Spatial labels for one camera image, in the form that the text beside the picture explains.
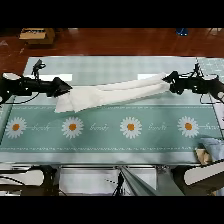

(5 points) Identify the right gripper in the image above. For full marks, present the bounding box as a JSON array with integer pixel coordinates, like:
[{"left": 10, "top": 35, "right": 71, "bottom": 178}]
[{"left": 162, "top": 70, "right": 183, "bottom": 95}]

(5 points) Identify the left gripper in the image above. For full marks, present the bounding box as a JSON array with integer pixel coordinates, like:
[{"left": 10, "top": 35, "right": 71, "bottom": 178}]
[{"left": 49, "top": 76, "right": 74, "bottom": 99}]

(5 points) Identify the white shirt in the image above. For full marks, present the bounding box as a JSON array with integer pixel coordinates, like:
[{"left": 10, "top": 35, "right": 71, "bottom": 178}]
[{"left": 54, "top": 71, "right": 171, "bottom": 114}]

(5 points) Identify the cardboard box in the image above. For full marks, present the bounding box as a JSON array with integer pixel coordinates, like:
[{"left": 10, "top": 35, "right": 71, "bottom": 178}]
[{"left": 18, "top": 28, "right": 56, "bottom": 46}]

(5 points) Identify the light blue garment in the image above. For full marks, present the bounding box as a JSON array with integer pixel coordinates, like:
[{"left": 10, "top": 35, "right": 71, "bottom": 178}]
[{"left": 199, "top": 136, "right": 224, "bottom": 162}]

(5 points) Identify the beige garment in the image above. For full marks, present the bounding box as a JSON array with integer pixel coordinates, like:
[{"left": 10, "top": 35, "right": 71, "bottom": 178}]
[{"left": 195, "top": 147, "right": 213, "bottom": 166}]

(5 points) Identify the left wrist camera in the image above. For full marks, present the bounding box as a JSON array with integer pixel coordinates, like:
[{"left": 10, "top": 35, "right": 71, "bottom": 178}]
[{"left": 31, "top": 58, "right": 47, "bottom": 81}]

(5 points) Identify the black cable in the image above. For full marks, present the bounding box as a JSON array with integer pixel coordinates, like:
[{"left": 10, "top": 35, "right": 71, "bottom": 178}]
[{"left": 9, "top": 91, "right": 42, "bottom": 105}]

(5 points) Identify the silver frame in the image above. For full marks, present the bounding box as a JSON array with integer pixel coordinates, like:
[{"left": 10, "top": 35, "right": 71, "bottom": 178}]
[{"left": 0, "top": 161, "right": 224, "bottom": 197}]

